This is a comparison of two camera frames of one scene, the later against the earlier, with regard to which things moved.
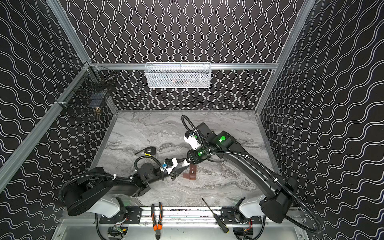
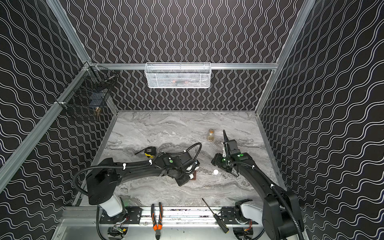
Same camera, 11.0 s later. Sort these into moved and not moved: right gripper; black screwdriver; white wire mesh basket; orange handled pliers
Moved: right gripper
Not moved: black screwdriver; orange handled pliers; white wire mesh basket
